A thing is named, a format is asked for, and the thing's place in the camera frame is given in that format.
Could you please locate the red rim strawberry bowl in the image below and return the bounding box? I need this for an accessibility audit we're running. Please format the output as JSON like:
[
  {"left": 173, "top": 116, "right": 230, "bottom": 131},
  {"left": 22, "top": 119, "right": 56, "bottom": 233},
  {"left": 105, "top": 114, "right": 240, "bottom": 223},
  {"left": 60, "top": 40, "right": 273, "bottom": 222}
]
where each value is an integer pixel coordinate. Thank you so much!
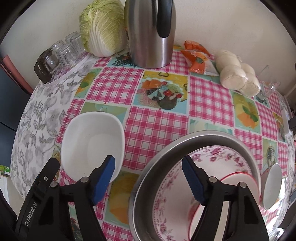
[{"left": 185, "top": 168, "right": 268, "bottom": 240}]

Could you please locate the pale blue bowl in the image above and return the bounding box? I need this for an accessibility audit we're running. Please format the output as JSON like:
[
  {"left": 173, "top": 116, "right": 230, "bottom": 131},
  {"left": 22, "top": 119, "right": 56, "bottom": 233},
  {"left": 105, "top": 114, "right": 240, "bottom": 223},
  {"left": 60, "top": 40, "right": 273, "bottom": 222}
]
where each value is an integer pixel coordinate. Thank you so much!
[{"left": 260, "top": 163, "right": 282, "bottom": 209}]

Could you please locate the small white square bowl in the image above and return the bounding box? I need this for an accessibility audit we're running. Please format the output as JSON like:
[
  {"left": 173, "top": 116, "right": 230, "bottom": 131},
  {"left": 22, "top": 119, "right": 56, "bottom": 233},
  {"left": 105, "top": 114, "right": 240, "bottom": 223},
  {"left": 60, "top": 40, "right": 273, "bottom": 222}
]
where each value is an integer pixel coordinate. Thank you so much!
[{"left": 61, "top": 112, "right": 125, "bottom": 182}]

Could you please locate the stainless steel round pan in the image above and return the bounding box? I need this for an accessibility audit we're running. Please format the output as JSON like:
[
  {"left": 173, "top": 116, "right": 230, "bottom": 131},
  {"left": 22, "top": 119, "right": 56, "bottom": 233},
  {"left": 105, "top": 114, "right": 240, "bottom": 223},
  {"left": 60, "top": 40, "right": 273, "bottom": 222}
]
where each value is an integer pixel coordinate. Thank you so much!
[{"left": 128, "top": 130, "right": 261, "bottom": 240}]

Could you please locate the floral round plate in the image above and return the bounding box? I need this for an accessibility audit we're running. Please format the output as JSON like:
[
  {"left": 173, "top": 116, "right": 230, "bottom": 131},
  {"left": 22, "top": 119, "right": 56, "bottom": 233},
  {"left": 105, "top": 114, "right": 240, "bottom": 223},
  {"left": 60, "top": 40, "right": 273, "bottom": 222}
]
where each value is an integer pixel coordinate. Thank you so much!
[{"left": 152, "top": 146, "right": 260, "bottom": 240}]

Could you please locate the checkered pink tablecloth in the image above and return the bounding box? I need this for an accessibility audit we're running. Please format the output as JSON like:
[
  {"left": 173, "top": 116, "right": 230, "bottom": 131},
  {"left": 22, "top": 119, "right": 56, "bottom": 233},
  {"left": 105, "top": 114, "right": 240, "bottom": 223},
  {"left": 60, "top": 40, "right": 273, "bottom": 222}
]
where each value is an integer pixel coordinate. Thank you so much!
[{"left": 11, "top": 46, "right": 295, "bottom": 240}]

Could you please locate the white power strip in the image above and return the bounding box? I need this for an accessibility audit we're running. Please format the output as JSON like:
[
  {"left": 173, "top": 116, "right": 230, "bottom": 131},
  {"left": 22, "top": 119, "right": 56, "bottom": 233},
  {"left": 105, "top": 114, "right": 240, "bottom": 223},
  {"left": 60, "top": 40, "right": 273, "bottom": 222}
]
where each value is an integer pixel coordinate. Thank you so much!
[{"left": 281, "top": 108, "right": 292, "bottom": 137}]

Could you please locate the glass mug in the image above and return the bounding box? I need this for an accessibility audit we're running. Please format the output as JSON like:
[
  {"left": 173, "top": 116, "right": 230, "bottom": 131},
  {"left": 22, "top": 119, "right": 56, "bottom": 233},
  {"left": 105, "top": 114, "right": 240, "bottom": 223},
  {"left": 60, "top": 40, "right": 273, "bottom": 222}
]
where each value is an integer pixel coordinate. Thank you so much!
[{"left": 255, "top": 64, "right": 282, "bottom": 103}]

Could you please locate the tray of drinking glasses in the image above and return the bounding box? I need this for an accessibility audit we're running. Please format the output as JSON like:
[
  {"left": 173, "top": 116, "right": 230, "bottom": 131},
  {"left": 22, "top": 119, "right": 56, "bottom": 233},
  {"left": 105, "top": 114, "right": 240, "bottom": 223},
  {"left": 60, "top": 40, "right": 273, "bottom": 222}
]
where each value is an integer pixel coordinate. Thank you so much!
[{"left": 50, "top": 31, "right": 90, "bottom": 82}]

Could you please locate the bag of steamed buns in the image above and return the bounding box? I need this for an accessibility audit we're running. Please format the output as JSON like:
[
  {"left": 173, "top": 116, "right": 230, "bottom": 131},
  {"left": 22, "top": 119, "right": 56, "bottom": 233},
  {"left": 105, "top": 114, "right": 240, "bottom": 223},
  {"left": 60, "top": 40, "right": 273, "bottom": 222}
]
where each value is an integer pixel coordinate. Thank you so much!
[{"left": 215, "top": 50, "right": 261, "bottom": 97}]

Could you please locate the orange snack packet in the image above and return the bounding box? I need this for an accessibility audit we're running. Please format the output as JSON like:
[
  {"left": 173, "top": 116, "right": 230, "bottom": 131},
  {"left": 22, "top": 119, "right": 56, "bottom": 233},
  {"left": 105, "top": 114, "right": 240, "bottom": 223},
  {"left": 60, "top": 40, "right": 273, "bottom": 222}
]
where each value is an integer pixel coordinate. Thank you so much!
[{"left": 181, "top": 40, "right": 219, "bottom": 76}]

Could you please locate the napa cabbage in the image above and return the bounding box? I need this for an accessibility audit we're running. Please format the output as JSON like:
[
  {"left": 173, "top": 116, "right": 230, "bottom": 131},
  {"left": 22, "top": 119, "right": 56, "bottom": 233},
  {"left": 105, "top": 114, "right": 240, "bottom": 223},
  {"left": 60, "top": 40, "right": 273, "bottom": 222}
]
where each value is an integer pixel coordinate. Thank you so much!
[{"left": 79, "top": 0, "right": 127, "bottom": 57}]

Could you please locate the stainless steel thermos jug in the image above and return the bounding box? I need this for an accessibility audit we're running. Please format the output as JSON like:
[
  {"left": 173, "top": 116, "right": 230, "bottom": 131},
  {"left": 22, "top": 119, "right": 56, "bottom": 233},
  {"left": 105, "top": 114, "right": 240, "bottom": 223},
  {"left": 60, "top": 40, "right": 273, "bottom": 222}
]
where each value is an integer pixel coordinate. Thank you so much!
[{"left": 124, "top": 0, "right": 176, "bottom": 69}]

